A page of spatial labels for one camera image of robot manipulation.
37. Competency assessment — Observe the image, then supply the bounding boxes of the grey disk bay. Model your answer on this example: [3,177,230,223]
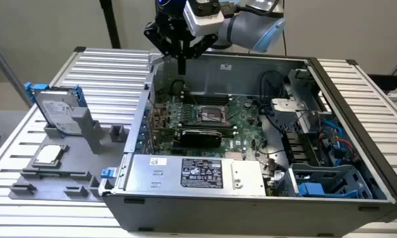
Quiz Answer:
[287,162,375,199]

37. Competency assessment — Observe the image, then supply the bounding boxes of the black stand pole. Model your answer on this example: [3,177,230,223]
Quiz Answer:
[99,0,122,49]

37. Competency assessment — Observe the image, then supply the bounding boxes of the black fan shroud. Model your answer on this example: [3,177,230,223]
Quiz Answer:
[282,131,320,167]

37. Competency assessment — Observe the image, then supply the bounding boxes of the green motherboard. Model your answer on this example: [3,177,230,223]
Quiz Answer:
[146,93,286,162]

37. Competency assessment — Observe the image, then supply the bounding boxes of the blue wire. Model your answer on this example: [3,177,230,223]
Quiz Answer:
[320,119,355,167]

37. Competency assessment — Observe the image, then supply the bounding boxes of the red wire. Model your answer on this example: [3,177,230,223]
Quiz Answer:
[338,138,358,159]

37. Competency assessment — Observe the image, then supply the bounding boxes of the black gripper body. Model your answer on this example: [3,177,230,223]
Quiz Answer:
[154,0,199,44]

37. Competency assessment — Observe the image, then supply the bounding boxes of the blue disk carrier handle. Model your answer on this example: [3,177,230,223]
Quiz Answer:
[299,182,326,197]

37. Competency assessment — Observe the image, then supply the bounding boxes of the grey metal frame leg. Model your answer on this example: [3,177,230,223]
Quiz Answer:
[0,32,34,108]

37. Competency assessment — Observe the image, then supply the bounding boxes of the hard disk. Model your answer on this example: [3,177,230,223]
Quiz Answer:
[26,81,87,137]

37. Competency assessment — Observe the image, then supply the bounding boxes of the metal drive cage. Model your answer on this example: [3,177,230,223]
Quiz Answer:
[271,68,334,134]

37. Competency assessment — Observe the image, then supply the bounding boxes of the black bracket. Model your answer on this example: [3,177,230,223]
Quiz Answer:
[367,73,397,92]

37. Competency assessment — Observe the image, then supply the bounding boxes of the black wire loop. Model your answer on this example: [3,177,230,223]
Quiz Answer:
[260,70,286,100]

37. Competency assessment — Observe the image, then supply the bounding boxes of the silver power supply unit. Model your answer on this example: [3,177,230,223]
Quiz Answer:
[124,154,270,197]

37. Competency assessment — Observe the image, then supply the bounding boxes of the silver CPU chip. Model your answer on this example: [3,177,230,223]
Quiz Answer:
[35,145,70,166]

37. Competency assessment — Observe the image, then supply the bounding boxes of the CPU socket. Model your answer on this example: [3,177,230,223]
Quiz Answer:
[192,105,235,124]

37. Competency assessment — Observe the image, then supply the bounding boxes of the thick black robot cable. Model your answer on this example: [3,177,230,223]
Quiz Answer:
[220,0,286,19]

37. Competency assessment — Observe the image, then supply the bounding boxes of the open black PC case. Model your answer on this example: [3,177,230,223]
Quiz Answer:
[98,48,397,233]

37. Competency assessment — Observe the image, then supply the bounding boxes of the grey parts rack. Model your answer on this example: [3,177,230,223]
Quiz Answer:
[8,108,134,202]

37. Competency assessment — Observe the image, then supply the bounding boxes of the black graphics card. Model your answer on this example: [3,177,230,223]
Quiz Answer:
[179,128,223,149]

